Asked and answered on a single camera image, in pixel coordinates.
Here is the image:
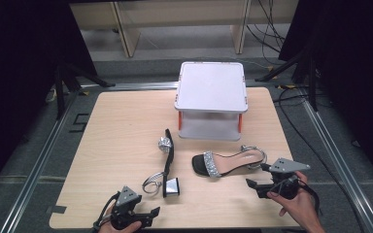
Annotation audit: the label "black tape strip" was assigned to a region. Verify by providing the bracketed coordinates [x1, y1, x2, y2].
[46, 205, 68, 216]

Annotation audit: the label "left hand-held gripper cable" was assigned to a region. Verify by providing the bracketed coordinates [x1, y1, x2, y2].
[91, 191, 119, 233]

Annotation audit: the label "person's right hand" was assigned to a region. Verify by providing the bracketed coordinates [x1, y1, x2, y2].
[266, 171, 319, 225]

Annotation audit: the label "right hand-held gripper cable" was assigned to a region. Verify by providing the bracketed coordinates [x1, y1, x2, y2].
[290, 176, 322, 217]

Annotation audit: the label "black rhinestone heeled sandal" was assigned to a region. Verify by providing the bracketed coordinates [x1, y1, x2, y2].
[191, 144, 268, 179]
[141, 128, 181, 199]

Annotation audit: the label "black floor cable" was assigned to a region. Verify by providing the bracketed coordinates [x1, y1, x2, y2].
[272, 86, 368, 233]

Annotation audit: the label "person's left hand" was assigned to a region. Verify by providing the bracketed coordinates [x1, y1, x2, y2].
[97, 207, 144, 233]

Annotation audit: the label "hand-held gripper cable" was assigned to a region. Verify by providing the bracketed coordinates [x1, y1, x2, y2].
[91, 191, 119, 233]
[290, 176, 322, 217]

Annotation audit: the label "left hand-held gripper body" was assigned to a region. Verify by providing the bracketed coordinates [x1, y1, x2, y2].
[110, 185, 144, 231]

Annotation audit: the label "white two-tier shoe rack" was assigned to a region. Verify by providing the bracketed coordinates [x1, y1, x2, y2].
[174, 61, 250, 142]

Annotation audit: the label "beige wooden desk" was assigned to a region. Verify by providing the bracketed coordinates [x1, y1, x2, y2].
[69, 0, 301, 59]

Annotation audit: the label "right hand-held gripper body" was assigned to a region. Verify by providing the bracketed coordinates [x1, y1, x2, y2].
[260, 157, 312, 200]

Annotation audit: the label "black curtain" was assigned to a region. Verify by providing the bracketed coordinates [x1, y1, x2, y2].
[277, 0, 373, 187]
[0, 0, 99, 203]

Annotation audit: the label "metal floor rail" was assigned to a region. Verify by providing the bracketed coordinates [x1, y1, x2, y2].
[300, 93, 373, 233]
[80, 81, 180, 91]
[0, 91, 81, 233]

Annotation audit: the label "tangled black cables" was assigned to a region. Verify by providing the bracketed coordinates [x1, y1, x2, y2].
[246, 0, 288, 56]

